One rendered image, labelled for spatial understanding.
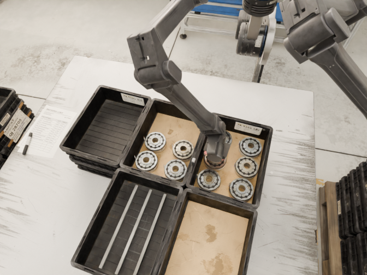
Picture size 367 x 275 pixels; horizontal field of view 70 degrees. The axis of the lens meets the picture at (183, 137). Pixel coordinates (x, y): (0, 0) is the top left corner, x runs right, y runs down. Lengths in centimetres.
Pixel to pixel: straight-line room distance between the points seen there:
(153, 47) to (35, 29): 318
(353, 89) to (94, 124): 114
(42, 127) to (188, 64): 166
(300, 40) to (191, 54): 236
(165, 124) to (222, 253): 66
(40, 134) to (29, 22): 243
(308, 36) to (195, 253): 85
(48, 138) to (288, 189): 131
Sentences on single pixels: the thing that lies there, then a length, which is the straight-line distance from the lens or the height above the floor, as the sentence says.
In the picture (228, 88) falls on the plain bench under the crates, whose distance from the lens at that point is 168.
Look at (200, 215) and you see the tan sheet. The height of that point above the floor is 83.
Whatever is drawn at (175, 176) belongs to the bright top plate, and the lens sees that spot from 117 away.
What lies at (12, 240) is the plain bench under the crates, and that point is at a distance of 150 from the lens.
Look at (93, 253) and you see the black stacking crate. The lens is 118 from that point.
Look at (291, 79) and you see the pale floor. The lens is 286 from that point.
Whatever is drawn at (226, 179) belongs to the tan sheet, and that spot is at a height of 83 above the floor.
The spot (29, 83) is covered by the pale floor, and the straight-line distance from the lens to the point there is 312.
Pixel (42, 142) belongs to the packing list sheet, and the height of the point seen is 70.
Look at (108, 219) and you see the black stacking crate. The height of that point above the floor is 83.
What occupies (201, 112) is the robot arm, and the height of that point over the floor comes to 124.
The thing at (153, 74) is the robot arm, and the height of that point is 146.
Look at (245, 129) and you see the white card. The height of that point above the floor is 88.
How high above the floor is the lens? 194
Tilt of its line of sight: 59 degrees down
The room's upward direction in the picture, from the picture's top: 3 degrees counter-clockwise
